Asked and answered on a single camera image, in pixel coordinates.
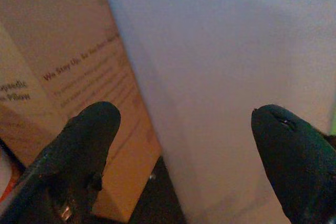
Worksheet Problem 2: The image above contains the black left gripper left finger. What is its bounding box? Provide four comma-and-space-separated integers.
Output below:
0, 101, 121, 224

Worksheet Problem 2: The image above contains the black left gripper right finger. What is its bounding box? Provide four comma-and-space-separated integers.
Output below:
251, 104, 336, 224

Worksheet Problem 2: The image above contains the orange plastic bag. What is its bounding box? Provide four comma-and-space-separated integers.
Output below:
0, 140, 27, 204

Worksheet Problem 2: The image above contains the brown printed cardboard box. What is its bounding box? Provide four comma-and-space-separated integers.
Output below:
0, 0, 162, 223

